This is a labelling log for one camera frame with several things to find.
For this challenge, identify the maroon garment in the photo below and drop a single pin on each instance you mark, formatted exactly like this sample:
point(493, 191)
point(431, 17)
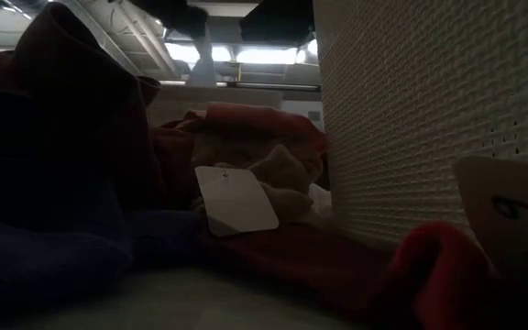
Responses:
point(62, 91)

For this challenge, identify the salmon pink garment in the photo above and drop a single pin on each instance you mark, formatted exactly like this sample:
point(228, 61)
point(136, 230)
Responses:
point(264, 124)

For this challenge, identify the mauve pink garment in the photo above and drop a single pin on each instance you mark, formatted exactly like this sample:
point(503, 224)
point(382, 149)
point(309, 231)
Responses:
point(172, 160)

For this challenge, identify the beige garment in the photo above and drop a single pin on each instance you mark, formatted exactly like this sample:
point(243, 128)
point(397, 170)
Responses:
point(287, 183)

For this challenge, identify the purple garment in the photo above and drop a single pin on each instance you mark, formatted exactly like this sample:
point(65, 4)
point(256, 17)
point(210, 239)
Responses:
point(39, 256)

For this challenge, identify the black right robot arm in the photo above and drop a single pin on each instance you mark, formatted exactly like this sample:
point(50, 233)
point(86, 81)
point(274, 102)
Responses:
point(278, 20)

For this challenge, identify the bright ceiling light panel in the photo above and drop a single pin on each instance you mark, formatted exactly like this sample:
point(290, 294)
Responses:
point(268, 56)
point(179, 52)

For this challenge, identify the white perforated plastic basket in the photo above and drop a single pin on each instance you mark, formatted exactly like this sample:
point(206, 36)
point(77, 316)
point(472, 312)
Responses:
point(227, 98)
point(429, 114)

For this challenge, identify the long horizontal light bar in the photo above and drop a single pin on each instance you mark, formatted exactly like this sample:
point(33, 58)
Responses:
point(264, 85)

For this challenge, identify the white paper tag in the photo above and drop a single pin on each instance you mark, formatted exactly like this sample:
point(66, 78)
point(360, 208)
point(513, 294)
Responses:
point(236, 201)

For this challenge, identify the dark red sock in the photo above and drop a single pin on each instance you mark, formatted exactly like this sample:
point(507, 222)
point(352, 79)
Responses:
point(291, 261)

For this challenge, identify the white printed sock label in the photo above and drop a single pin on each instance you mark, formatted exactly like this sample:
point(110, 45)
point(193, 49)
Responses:
point(507, 206)

